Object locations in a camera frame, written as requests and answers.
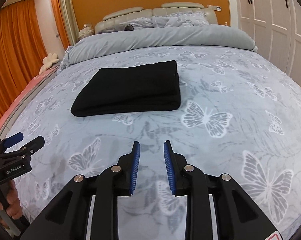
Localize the black pants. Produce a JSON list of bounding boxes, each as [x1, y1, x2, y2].
[[70, 60, 181, 117]]

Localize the left hand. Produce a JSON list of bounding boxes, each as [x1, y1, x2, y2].
[[0, 180, 22, 220]]

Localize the pink bench cushion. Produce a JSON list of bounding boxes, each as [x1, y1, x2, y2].
[[0, 64, 59, 139]]

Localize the white flower plush cushion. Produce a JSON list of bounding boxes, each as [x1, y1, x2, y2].
[[39, 53, 59, 75]]

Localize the butterfly print grey bedsheet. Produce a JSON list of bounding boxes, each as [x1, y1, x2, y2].
[[10, 46, 301, 239]]

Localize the narrow orange curtain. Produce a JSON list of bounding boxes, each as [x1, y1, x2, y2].
[[51, 0, 70, 50]]

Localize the white flower bedside lamp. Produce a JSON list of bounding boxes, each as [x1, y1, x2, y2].
[[78, 23, 95, 40]]

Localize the beige padded headboard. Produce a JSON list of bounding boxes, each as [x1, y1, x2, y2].
[[95, 2, 218, 34]]

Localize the dark grey rolled blanket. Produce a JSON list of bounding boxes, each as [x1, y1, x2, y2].
[[124, 24, 135, 31]]

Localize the grey folded duvet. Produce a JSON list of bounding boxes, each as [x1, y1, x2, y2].
[[57, 24, 258, 73]]

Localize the grey butterfly pillow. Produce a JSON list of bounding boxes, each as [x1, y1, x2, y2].
[[118, 12, 210, 29]]

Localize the white wardrobe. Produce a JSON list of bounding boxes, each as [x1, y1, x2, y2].
[[229, 0, 301, 87]]

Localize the wall switch panel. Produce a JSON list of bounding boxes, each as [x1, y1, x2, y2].
[[207, 5, 221, 11]]

